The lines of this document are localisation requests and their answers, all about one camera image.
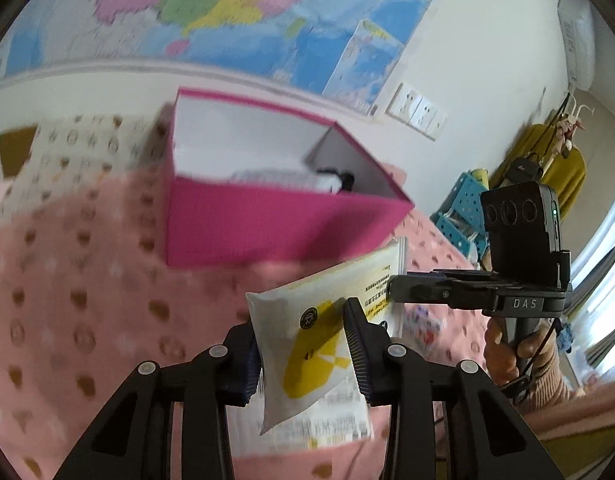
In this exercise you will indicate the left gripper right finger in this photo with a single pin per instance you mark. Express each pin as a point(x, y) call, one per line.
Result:
point(487, 438)

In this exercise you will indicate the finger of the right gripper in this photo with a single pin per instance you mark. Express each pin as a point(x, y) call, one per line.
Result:
point(440, 287)

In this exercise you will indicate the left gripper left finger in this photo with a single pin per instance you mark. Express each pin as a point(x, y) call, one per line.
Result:
point(131, 436)

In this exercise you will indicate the white yellow wipes pack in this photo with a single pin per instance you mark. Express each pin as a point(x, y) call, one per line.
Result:
point(299, 328)

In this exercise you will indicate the right hand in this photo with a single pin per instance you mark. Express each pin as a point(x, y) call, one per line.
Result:
point(501, 359)

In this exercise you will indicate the blue perforated stool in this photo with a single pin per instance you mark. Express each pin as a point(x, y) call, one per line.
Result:
point(462, 220)

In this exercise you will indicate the yellow garment on rack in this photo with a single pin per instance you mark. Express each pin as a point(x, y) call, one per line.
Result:
point(565, 175)

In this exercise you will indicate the white printed packet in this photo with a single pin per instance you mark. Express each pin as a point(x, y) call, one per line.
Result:
point(339, 417)

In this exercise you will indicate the pink patterned bed sheet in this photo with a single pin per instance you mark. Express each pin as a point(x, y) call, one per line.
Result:
point(85, 296)

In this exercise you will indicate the pink cardboard box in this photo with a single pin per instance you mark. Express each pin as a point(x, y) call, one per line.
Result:
point(248, 180)

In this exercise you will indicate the white air conditioner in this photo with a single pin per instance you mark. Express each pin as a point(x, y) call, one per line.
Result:
point(578, 34)

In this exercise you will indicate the white patterned pillow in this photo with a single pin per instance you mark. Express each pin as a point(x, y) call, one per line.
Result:
point(68, 153)

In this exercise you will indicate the brown cushion corner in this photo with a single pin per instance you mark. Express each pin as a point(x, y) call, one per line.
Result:
point(15, 147)

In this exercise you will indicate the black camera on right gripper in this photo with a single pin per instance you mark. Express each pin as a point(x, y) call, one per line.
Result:
point(522, 222)

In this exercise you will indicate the white wall socket panel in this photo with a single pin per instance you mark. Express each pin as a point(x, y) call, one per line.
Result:
point(404, 103)

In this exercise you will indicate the colourful wall map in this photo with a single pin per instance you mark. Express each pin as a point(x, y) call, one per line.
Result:
point(344, 50)

